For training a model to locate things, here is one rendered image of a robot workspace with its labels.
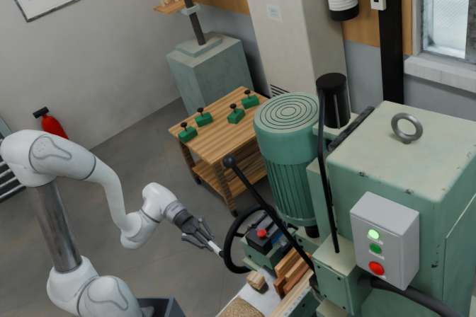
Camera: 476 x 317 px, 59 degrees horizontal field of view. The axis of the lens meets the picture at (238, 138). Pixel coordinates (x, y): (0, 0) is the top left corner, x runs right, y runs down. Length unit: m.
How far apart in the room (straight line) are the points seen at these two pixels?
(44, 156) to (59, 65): 2.57
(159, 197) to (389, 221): 1.21
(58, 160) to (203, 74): 2.09
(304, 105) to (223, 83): 2.48
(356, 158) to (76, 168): 0.91
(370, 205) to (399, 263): 0.11
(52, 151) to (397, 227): 1.00
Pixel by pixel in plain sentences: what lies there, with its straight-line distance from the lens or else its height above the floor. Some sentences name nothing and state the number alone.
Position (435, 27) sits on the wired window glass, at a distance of 2.45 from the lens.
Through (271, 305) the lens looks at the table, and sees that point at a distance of 1.38.
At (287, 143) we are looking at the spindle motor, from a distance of 0.94.
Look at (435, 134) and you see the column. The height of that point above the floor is 1.52.
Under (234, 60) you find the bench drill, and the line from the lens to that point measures 3.47.
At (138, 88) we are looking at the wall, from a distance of 4.21.
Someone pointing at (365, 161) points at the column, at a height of 1.52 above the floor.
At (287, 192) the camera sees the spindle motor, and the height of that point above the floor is 1.32.
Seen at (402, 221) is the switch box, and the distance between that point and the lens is 0.76.
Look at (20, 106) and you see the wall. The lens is 3.95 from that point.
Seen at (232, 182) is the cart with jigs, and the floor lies 0.18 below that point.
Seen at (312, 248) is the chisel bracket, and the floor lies 1.04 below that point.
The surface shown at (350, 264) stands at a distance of 0.93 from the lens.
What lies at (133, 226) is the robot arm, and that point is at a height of 0.89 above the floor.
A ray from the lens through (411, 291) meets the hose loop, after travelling 0.91.
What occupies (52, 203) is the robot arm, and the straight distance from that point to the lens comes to 1.62.
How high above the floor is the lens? 2.06
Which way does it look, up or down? 35 degrees down
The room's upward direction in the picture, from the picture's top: 18 degrees counter-clockwise
